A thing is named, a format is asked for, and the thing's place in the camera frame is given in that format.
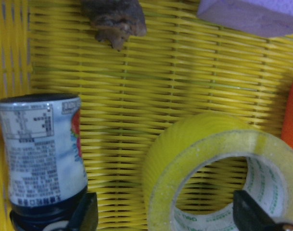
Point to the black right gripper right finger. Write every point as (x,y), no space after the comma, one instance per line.
(249,216)

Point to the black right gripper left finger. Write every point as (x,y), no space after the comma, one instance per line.
(85,217)

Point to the small dark glass bottle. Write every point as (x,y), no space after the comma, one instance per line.
(46,170)

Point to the yellow plastic basket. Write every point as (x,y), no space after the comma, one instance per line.
(183,66)

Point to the purple foam block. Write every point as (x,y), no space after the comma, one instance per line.
(264,18)

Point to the brown dried lump toy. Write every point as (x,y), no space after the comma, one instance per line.
(115,20)

